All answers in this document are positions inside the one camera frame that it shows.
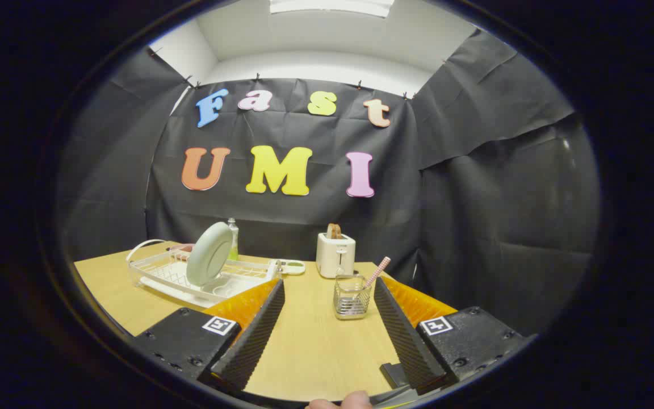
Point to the white divided bean dish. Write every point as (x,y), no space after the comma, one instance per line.
(293,267)

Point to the white toaster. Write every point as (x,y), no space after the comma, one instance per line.
(335,255)

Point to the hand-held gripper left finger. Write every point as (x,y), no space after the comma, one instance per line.
(253,341)

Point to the brown bread slice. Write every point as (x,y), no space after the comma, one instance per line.
(334,231)

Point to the white drip tray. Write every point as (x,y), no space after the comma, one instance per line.
(230,287)

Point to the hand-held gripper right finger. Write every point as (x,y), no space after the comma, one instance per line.
(406,341)

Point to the green drink bottle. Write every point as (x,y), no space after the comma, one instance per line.
(234,230)

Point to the ceiling light panel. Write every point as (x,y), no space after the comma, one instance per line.
(332,7)

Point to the pink plate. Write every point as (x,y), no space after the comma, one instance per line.
(182,247)

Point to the pale green plate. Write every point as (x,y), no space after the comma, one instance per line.
(208,255)

